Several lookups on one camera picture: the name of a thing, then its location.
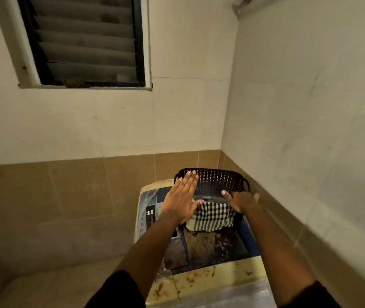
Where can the person's right hand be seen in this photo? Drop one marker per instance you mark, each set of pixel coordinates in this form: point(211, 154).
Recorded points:
point(243, 202)

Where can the person's left hand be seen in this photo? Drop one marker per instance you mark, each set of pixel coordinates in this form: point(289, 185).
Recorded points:
point(177, 202)

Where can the person's left thumb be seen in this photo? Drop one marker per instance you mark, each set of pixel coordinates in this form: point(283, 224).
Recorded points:
point(197, 206)

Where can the person's right thumb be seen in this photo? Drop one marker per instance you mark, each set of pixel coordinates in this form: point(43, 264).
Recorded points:
point(227, 196)

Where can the person's left little finger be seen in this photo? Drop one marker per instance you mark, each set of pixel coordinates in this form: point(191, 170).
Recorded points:
point(177, 187)

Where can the person's left middle finger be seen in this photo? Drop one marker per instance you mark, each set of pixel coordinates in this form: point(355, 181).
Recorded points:
point(190, 184)

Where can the green white checked cloth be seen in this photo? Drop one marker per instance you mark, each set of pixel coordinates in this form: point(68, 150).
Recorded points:
point(213, 216)

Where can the person's left forearm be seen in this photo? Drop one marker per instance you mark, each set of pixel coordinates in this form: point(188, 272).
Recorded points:
point(150, 250)

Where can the person's right forearm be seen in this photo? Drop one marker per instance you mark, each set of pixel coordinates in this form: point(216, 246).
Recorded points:
point(275, 253)

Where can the black plastic laundry basket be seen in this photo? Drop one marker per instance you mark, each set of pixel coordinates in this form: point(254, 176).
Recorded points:
point(221, 184)

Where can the cream top-load washing machine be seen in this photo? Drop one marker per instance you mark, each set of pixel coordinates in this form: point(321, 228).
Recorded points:
point(208, 253)

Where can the black left sleeve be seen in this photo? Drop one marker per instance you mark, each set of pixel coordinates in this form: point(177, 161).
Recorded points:
point(118, 291)

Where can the black sleeve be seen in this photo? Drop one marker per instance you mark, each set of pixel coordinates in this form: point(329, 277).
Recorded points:
point(312, 296)
point(118, 291)

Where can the black right sleeve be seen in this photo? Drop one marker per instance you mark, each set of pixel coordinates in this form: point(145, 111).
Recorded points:
point(312, 296)

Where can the brown debris clump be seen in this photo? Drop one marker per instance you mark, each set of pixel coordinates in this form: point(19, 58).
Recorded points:
point(75, 83)

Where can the black framed louvre window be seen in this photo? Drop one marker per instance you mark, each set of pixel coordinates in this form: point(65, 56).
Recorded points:
point(84, 41)

